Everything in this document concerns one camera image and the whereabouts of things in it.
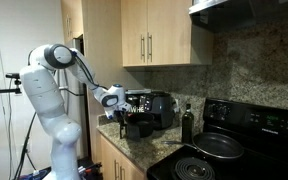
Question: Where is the white backsplash wall outlet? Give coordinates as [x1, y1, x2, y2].
[172, 97, 181, 114]

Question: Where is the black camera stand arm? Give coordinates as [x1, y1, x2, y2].
[0, 78, 23, 126]

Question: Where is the wooden cabinet above refrigerator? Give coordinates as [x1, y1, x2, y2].
[60, 0, 85, 45]

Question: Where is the clutter on floor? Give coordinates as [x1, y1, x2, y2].
[76, 156, 104, 178]

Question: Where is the black frying pan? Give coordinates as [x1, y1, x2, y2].
[160, 131, 245, 161]

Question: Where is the metal cabinet door handle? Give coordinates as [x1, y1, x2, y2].
[140, 34, 146, 62]
[147, 32, 153, 63]

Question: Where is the dark olive oil bottle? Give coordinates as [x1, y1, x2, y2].
[181, 103, 195, 145]

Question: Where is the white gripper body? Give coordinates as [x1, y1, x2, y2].
[104, 100, 132, 120]

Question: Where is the wooden lower cabinet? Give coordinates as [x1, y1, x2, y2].
[98, 134, 148, 180]

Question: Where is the black camera on stand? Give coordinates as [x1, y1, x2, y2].
[5, 72, 28, 80]

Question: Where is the stainless steel refrigerator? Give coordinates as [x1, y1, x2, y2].
[63, 34, 92, 160]

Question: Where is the black air fryer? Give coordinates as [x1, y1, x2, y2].
[138, 91, 178, 131]

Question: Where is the black electric stove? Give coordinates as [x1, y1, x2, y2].
[146, 97, 288, 180]

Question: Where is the wooden upper cabinet door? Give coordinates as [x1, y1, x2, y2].
[120, 0, 149, 67]
[146, 0, 193, 66]

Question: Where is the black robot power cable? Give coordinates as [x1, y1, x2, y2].
[13, 111, 39, 180]

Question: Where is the black air fryer drawer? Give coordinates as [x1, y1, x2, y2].
[118, 111, 156, 141]

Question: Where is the stainless steel range hood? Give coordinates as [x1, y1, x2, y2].
[188, 0, 288, 34]

